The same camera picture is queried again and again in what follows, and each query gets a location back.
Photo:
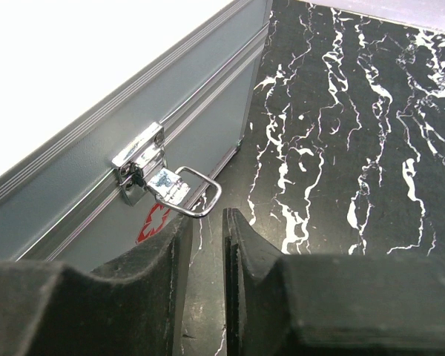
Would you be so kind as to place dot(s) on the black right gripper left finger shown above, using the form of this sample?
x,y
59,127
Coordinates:
x,y
131,305

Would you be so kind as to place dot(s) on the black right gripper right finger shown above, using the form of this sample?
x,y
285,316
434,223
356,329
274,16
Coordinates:
x,y
325,304

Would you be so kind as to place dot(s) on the grey metal medicine case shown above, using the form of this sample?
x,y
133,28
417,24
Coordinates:
x,y
113,114

